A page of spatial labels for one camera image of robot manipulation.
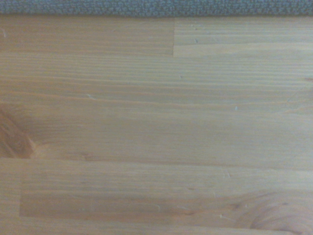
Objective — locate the grey waffle-weave towel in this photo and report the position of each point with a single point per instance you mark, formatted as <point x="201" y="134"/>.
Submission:
<point x="156" y="7"/>

